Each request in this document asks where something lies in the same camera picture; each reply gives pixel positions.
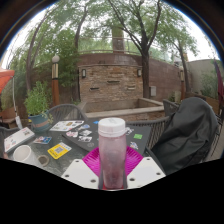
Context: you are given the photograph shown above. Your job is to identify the black laptop with stickers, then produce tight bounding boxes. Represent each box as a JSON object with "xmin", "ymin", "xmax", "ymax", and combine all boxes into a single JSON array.
[{"xmin": 62, "ymin": 120, "xmax": 152, "ymax": 156}]

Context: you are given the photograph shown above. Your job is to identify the grey wicker armchair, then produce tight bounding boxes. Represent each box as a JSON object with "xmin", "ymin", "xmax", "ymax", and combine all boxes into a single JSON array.
[
  {"xmin": 126, "ymin": 99, "xmax": 223, "ymax": 168},
  {"xmin": 46, "ymin": 103, "xmax": 88, "ymax": 125}
]

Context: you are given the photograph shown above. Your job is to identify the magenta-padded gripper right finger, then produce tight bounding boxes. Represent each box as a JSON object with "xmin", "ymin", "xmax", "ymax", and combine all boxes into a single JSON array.
[{"xmin": 124, "ymin": 146, "xmax": 167, "ymax": 190}]

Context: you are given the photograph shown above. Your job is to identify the grey wall box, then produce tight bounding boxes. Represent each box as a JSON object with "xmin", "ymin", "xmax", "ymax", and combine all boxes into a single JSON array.
[{"xmin": 149, "ymin": 85, "xmax": 157, "ymax": 98}]

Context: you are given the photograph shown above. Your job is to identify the green plant in teal pot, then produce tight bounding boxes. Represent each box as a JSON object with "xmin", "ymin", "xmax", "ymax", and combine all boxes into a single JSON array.
[{"xmin": 23, "ymin": 80, "xmax": 54, "ymax": 133}]

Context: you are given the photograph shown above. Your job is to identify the small colourful picture card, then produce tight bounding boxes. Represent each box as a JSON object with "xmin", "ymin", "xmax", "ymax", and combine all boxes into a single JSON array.
[{"xmin": 33, "ymin": 135, "xmax": 53, "ymax": 145}]

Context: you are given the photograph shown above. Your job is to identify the silver laptop with stickers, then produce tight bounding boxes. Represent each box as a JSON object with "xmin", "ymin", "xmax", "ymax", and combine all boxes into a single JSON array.
[{"xmin": 3, "ymin": 126, "xmax": 36, "ymax": 154}]

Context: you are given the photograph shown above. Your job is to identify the white printed booklet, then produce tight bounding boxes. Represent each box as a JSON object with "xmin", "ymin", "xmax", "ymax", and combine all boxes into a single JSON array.
[{"xmin": 49, "ymin": 119, "xmax": 85, "ymax": 133}]

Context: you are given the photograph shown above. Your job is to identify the wooden lamp post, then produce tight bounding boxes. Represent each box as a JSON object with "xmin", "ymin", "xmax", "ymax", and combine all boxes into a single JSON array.
[
  {"xmin": 50, "ymin": 54, "xmax": 61, "ymax": 108},
  {"xmin": 179, "ymin": 64, "xmax": 187, "ymax": 101}
]

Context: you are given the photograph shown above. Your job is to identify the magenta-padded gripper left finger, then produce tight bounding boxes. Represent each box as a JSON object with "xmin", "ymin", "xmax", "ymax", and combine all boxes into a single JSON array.
[{"xmin": 60, "ymin": 147, "xmax": 101, "ymax": 190}]

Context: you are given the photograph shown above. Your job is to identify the pink bottle with white cap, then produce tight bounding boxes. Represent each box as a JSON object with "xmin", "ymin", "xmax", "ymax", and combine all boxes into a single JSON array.
[{"xmin": 97, "ymin": 117, "xmax": 128, "ymax": 190}]

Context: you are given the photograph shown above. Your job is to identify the dark grey jacket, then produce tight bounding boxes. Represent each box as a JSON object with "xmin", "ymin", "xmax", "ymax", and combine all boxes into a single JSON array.
[{"xmin": 151, "ymin": 96, "xmax": 219, "ymax": 176}]

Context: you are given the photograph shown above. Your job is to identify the orange patio umbrella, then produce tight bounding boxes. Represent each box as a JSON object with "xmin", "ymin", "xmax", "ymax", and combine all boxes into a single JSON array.
[{"xmin": 0, "ymin": 68, "xmax": 16, "ymax": 96}]

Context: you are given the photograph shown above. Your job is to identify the yellow card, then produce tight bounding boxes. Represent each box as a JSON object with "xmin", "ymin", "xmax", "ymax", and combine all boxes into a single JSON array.
[{"xmin": 47, "ymin": 142, "xmax": 73, "ymax": 160}]

